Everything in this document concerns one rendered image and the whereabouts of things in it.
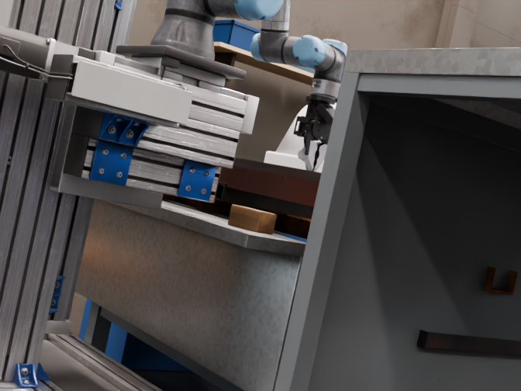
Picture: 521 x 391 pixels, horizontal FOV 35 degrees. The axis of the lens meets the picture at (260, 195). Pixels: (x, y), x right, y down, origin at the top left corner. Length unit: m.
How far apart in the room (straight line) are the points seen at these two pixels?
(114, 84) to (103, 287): 1.19
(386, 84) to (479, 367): 0.72
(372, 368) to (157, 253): 1.01
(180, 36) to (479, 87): 0.85
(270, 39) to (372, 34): 5.94
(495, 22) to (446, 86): 8.31
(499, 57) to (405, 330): 0.63
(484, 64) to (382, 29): 7.01
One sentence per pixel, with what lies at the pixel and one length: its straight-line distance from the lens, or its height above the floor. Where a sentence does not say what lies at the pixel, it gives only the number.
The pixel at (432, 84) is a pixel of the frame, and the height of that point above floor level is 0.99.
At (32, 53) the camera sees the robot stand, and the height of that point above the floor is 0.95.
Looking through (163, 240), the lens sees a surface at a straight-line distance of 2.41.
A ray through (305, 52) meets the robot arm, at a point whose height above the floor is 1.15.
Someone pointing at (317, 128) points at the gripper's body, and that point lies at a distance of 2.22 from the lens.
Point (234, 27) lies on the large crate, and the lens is 6.36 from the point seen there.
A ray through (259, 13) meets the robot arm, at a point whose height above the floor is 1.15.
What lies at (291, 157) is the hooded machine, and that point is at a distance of 5.90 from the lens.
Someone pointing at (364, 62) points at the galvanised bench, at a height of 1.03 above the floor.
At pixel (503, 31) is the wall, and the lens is 9.69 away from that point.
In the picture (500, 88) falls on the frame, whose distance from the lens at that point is 1.20.
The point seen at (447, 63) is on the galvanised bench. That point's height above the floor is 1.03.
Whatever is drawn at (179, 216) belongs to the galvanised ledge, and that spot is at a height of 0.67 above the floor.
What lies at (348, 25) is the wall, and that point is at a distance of 7.91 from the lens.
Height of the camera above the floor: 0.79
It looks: 1 degrees down
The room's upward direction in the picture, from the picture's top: 12 degrees clockwise
